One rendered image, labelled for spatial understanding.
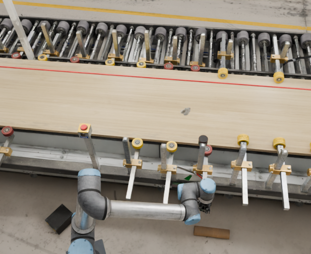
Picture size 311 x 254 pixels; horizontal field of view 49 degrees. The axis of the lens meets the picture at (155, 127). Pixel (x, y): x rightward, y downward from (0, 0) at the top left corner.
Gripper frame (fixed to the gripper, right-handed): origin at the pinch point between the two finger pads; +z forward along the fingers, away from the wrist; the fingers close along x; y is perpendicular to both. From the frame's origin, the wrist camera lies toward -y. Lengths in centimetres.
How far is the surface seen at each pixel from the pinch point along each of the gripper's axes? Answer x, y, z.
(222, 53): 7, -137, -18
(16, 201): -169, -24, 82
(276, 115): 50, -79, -10
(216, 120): 6, -68, -9
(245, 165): 25.0, -27.5, -15.2
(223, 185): 14.1, -25.9, 11.9
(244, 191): 24.3, -8.4, -13.6
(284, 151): 45, -27, -35
